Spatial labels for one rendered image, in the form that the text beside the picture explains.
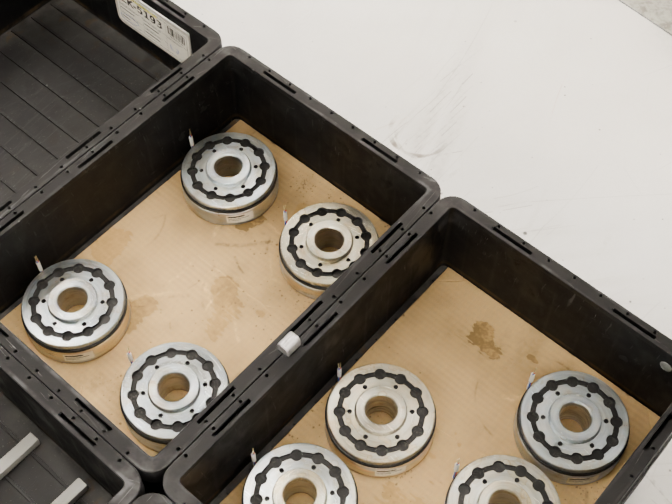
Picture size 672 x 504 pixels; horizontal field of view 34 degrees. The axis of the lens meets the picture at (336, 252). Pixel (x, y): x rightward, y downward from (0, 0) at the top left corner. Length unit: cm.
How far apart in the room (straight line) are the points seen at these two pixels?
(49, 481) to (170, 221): 30
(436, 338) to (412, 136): 39
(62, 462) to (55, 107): 44
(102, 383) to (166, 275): 13
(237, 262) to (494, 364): 28
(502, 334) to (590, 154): 39
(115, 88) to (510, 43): 55
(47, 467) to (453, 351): 40
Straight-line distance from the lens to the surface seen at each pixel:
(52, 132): 127
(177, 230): 117
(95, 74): 132
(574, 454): 103
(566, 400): 104
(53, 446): 107
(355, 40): 151
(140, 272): 114
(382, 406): 104
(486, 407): 106
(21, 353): 100
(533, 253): 104
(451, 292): 112
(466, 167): 138
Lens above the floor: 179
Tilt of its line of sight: 57 degrees down
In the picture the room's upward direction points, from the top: straight up
